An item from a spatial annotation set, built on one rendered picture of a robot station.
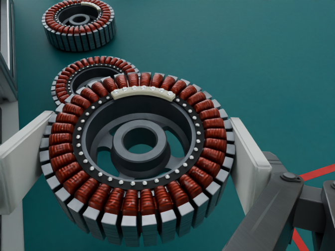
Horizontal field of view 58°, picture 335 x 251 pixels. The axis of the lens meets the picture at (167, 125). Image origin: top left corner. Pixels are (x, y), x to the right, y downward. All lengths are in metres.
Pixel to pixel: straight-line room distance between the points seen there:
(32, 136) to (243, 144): 0.11
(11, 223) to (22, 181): 0.18
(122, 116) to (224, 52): 0.32
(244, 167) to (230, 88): 0.29
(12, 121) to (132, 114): 0.24
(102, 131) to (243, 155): 0.09
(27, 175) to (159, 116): 0.09
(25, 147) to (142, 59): 0.33
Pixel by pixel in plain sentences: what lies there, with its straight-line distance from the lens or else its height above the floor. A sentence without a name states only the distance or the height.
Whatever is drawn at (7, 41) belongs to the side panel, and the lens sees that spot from 0.51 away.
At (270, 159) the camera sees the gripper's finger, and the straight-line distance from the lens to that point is 0.17.
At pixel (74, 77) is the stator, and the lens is 0.41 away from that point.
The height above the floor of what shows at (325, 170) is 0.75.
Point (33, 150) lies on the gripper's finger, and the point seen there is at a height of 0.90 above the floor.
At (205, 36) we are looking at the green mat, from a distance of 0.53.
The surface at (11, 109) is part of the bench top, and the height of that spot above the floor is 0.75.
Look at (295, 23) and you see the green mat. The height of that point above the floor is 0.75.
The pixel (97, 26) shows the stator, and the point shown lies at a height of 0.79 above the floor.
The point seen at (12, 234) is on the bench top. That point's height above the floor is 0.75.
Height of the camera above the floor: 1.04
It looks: 50 degrees down
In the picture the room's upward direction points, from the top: 1 degrees clockwise
